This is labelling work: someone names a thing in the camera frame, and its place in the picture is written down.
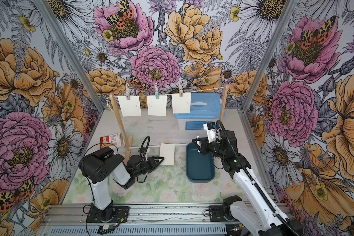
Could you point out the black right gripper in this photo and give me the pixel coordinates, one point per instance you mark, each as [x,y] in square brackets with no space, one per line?
[204,145]

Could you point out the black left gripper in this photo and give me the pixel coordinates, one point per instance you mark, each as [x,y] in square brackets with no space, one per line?
[153,162]

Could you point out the white postcard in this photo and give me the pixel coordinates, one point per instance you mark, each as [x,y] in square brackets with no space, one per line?
[167,151]
[181,103]
[129,107]
[157,106]

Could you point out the pink clothespin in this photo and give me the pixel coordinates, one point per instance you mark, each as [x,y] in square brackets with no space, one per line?
[180,90]

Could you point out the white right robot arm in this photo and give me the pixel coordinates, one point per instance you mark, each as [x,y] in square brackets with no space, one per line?
[253,191]

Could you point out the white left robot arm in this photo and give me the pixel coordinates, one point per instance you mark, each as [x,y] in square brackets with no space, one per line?
[98,167]

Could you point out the floral table mat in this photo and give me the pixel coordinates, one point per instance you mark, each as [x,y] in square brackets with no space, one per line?
[168,183]

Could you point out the teal plastic tray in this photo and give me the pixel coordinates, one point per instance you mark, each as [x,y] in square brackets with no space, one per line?
[199,168]

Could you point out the white storage box blue lid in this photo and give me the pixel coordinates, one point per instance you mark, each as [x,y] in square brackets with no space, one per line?
[204,108]

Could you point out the wooden clothesline rack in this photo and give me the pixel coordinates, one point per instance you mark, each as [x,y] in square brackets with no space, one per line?
[128,140]

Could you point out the red white small box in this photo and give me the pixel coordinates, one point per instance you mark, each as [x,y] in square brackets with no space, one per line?
[112,140]

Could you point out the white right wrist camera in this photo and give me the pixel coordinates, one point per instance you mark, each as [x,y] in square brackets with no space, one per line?
[211,131]

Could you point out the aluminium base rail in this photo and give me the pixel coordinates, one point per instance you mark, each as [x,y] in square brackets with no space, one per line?
[194,219]

